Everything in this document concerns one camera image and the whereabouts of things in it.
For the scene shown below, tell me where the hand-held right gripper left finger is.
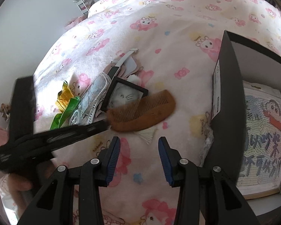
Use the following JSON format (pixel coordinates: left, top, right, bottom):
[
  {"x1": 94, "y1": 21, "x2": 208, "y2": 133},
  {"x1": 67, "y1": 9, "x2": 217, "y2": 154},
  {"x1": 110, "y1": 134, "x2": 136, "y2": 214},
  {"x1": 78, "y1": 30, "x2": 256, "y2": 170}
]
[{"x1": 17, "y1": 136, "x2": 121, "y2": 225}]

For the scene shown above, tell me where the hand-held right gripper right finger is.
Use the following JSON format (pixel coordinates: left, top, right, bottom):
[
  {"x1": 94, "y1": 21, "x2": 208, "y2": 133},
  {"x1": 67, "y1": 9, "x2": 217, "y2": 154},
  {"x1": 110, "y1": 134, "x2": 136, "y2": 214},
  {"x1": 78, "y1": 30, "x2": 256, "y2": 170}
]
[{"x1": 158, "y1": 136, "x2": 260, "y2": 225}]

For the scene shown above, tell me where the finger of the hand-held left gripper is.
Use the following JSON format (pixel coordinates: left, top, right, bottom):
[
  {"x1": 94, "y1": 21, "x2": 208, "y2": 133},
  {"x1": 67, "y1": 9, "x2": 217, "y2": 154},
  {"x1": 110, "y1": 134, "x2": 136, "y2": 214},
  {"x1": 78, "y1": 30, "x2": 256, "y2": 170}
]
[{"x1": 47, "y1": 119, "x2": 108, "y2": 147}]

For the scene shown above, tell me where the brown wooden comb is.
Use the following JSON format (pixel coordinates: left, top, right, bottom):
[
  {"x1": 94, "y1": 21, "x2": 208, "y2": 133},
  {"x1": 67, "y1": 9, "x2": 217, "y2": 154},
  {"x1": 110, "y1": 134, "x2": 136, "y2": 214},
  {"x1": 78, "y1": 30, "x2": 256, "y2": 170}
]
[{"x1": 106, "y1": 89, "x2": 177, "y2": 145}]

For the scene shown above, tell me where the black storage box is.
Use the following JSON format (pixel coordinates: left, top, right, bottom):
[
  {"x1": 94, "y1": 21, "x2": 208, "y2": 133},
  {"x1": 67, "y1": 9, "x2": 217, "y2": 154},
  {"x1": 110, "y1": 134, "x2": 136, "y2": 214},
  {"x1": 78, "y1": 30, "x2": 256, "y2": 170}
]
[{"x1": 199, "y1": 30, "x2": 281, "y2": 219}]

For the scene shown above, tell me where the cartoon print packet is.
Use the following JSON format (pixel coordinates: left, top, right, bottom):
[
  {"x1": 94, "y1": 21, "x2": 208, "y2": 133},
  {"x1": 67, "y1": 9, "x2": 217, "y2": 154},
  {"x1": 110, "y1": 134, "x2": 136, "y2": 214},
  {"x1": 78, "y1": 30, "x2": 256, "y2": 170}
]
[{"x1": 235, "y1": 81, "x2": 281, "y2": 196}]

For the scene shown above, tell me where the person's left hand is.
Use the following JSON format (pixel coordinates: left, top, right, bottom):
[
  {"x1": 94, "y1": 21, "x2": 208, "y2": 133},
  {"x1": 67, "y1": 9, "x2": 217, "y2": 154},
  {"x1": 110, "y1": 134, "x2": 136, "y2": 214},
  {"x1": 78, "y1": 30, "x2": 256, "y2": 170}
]
[{"x1": 7, "y1": 174, "x2": 35, "y2": 193}]

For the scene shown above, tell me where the small brown trinket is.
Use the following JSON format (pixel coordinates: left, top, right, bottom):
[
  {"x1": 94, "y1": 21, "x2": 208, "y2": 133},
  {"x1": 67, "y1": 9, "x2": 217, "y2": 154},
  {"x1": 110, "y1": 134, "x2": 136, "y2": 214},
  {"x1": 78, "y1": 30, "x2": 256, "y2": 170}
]
[{"x1": 0, "y1": 103, "x2": 12, "y2": 120}]

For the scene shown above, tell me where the green wrapper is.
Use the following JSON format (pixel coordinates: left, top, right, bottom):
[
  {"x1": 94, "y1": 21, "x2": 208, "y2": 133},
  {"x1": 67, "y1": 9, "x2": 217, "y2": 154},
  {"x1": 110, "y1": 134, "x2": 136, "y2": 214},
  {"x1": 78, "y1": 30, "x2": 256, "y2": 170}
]
[{"x1": 50, "y1": 96, "x2": 81, "y2": 131}]

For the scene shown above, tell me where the clear pencil case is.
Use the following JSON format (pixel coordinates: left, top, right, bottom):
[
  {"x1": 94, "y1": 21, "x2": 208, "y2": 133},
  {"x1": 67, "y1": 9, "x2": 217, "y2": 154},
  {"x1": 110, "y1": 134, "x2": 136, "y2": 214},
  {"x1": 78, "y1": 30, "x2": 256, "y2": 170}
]
[{"x1": 69, "y1": 73, "x2": 112, "y2": 126}]

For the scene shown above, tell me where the yellow wrapper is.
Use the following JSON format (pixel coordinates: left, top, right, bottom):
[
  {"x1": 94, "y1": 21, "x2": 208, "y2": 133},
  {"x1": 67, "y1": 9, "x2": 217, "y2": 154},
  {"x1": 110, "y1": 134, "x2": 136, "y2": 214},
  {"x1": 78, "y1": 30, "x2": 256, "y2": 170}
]
[{"x1": 56, "y1": 81, "x2": 74, "y2": 111}]

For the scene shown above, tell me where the clear plastic wrapper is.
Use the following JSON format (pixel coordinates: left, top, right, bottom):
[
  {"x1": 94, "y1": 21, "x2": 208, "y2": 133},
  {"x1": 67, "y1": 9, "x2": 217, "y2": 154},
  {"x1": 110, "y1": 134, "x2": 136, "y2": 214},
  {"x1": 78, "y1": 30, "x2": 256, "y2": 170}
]
[{"x1": 200, "y1": 131, "x2": 214, "y2": 167}]

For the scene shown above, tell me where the black framed cat picture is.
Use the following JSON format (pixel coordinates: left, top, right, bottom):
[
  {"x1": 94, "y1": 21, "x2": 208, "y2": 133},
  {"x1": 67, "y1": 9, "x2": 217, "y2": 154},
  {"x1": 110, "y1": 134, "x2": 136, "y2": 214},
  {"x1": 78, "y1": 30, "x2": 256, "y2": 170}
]
[{"x1": 100, "y1": 76, "x2": 149, "y2": 113}]

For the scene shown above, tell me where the white fluffy pompom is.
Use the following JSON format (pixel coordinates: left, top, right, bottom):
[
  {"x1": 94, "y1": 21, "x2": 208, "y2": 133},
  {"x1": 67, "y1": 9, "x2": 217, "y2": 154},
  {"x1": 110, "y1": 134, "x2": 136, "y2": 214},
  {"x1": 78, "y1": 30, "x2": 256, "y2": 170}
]
[{"x1": 127, "y1": 75, "x2": 141, "y2": 85}]

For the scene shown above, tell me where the white black wristband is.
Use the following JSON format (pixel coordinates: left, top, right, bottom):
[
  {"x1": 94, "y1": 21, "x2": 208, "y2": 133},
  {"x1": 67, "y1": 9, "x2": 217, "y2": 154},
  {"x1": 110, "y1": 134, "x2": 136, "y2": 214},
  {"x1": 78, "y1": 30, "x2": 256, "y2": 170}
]
[{"x1": 108, "y1": 48, "x2": 139, "y2": 79}]

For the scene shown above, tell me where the pink plush cloth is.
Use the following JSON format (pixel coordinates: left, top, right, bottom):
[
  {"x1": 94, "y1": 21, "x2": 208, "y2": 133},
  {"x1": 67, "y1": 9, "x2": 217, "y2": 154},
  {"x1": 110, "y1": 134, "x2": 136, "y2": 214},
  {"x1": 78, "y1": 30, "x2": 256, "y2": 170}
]
[{"x1": 64, "y1": 16, "x2": 85, "y2": 30}]

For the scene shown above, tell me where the pink cartoon printed blanket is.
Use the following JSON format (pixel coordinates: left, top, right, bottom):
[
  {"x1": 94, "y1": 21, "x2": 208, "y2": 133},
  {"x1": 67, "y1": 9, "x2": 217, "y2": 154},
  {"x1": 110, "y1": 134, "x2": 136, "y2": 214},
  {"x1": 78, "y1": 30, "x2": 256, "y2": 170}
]
[{"x1": 0, "y1": 0, "x2": 281, "y2": 225}]

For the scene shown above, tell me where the white storage rack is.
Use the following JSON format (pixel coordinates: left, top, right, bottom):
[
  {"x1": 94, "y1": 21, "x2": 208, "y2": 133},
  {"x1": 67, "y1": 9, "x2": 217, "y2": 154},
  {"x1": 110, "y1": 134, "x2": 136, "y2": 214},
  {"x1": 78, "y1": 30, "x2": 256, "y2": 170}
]
[{"x1": 71, "y1": 0, "x2": 95, "y2": 15}]

